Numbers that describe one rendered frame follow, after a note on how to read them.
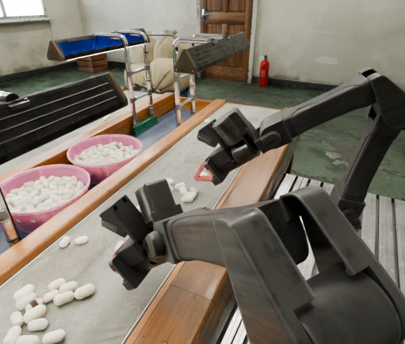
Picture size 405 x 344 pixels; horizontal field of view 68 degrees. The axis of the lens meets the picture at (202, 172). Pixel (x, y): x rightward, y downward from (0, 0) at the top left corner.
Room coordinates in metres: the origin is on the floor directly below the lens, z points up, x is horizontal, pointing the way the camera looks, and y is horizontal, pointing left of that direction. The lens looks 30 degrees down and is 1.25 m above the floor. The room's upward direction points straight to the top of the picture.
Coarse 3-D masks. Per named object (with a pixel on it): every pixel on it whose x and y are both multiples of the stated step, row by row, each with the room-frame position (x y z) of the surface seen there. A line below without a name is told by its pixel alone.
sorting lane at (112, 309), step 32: (160, 160) 0.96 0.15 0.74; (192, 160) 0.96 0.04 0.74; (128, 192) 0.75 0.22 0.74; (224, 192) 0.75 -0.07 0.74; (96, 224) 0.60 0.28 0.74; (64, 256) 0.49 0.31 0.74; (96, 256) 0.49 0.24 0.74; (0, 288) 0.41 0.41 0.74; (96, 288) 0.41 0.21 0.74; (160, 288) 0.41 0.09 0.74; (0, 320) 0.34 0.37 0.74; (64, 320) 0.34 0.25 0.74; (96, 320) 0.34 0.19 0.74; (128, 320) 0.34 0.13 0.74
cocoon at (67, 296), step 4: (64, 292) 0.38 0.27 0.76; (68, 292) 0.38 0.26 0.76; (72, 292) 0.38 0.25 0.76; (56, 296) 0.37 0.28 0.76; (60, 296) 0.37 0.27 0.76; (64, 296) 0.37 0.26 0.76; (68, 296) 0.37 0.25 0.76; (72, 296) 0.38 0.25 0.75; (56, 300) 0.36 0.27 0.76; (60, 300) 0.37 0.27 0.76; (64, 300) 0.37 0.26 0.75; (68, 300) 0.37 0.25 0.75; (56, 304) 0.36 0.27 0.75; (60, 304) 0.36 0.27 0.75
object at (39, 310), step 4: (40, 304) 0.35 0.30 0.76; (36, 308) 0.35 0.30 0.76; (40, 308) 0.35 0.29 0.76; (44, 308) 0.35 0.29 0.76; (28, 312) 0.34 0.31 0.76; (32, 312) 0.34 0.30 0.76; (36, 312) 0.34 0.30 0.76; (40, 312) 0.34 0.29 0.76; (44, 312) 0.34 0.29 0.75; (24, 316) 0.33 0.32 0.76; (28, 316) 0.33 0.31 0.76; (32, 316) 0.33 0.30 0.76; (36, 316) 0.33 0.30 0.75; (40, 316) 0.34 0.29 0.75; (24, 320) 0.33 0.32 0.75; (28, 320) 0.33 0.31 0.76
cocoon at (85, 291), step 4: (88, 284) 0.40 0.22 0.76; (80, 288) 0.39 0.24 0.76; (84, 288) 0.39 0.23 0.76; (88, 288) 0.39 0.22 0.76; (92, 288) 0.39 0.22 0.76; (76, 292) 0.38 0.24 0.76; (80, 292) 0.38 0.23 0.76; (84, 292) 0.38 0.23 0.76; (88, 292) 0.38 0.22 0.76; (92, 292) 0.39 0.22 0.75; (76, 296) 0.38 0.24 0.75; (80, 296) 0.38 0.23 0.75; (84, 296) 0.38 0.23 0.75
